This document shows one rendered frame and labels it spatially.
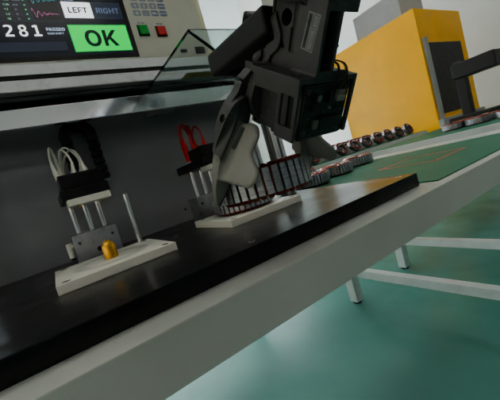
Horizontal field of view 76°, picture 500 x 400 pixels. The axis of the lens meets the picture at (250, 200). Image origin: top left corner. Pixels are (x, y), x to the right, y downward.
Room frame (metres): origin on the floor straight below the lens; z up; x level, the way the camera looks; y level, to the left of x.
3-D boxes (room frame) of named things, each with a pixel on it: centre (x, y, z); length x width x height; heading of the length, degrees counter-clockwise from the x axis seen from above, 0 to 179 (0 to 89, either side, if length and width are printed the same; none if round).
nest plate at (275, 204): (0.59, 0.01, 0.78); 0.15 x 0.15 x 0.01; 32
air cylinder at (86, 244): (0.59, 0.30, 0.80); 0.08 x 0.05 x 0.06; 122
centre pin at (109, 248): (0.47, 0.22, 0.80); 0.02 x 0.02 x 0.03
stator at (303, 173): (0.38, -0.02, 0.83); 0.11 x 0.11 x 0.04
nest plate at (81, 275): (0.47, 0.22, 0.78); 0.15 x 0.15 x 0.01; 32
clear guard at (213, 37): (0.63, -0.03, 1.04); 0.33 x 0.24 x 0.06; 32
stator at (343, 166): (1.08, -0.31, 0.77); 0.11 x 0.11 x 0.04
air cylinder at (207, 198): (0.72, 0.09, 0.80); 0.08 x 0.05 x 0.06; 122
